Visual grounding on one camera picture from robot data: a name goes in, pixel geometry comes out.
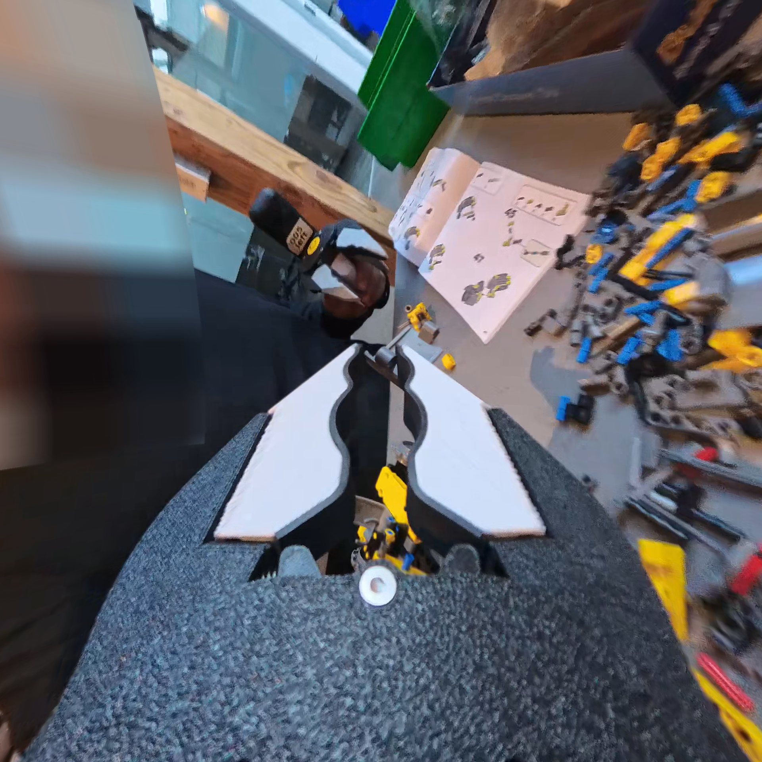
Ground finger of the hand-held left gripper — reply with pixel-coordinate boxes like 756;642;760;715
311;264;363;300
333;228;388;258

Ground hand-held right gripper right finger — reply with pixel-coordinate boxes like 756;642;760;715
398;346;547;539

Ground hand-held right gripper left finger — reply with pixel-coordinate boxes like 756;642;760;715
213;344;363;544

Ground grey curved brick panel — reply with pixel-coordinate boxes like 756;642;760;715
363;341;401;382

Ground instruction booklet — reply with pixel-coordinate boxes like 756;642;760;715
388;147;591;345

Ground pile of small dark connectors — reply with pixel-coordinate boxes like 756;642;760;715
524;83;762;453

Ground person's left forearm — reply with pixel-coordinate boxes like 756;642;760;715
280;262;373;340

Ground person's left hand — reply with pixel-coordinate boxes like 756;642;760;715
330;253;392;310

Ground yellow black brick vehicle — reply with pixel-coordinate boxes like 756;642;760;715
352;464;443;577

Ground green storage bin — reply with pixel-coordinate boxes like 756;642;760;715
356;0;451;171

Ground blue storage bin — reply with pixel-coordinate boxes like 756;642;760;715
336;0;398;38

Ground dark cardboard box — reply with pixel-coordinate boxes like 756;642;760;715
427;0;762;117

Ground pile of yellow brick beams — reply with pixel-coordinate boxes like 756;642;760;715
619;441;762;762

